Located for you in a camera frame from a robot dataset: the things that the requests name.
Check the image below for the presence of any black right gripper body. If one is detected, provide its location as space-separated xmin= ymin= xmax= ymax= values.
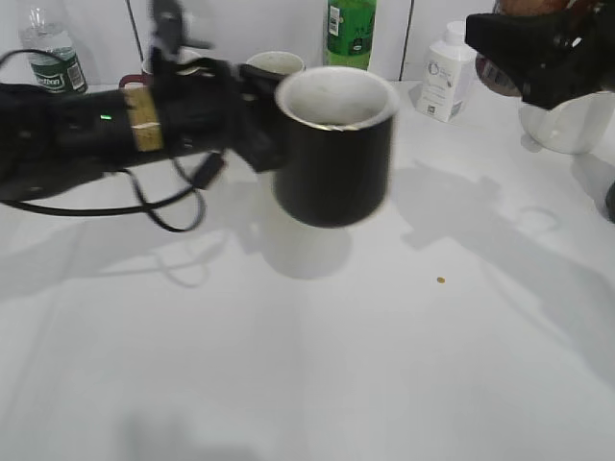
xmin=464 ymin=0 xmax=615 ymax=111

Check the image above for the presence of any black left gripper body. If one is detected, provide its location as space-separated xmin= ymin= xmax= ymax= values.
xmin=124 ymin=57 xmax=290 ymax=173

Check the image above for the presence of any brown coffee drink bottle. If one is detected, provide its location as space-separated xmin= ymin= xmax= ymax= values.
xmin=474 ymin=0 xmax=597 ymax=98

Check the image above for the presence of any black ceramic mug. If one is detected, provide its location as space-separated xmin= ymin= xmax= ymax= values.
xmin=273 ymin=66 xmax=400 ymax=229

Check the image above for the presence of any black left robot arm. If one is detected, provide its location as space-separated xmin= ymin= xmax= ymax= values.
xmin=1 ymin=59 xmax=283 ymax=202

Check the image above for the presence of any dark red ceramic mug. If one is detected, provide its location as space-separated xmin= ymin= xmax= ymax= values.
xmin=119 ymin=47 xmax=203 ymax=90

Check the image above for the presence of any white ceramic mug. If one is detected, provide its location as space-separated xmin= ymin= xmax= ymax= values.
xmin=519 ymin=91 xmax=614 ymax=155

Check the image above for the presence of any dark grey ceramic mug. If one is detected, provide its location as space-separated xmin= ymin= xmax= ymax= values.
xmin=246 ymin=51 xmax=306 ymax=76

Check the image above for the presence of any white milk carton bottle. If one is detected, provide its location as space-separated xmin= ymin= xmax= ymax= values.
xmin=416 ymin=20 xmax=477 ymax=122

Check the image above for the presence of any dark object at right edge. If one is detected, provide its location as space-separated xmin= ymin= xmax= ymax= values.
xmin=604 ymin=183 xmax=615 ymax=223

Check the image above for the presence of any clear water bottle green label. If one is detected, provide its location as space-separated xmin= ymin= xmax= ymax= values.
xmin=18 ymin=1 xmax=88 ymax=94

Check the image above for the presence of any green soda bottle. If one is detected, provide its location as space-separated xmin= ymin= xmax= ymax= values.
xmin=325 ymin=0 xmax=377 ymax=70

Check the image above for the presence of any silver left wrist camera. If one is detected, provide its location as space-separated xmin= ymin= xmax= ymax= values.
xmin=149 ymin=0 xmax=214 ymax=76

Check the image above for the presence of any black left camera cable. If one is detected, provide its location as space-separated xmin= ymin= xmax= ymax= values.
xmin=0 ymin=47 xmax=227 ymax=234

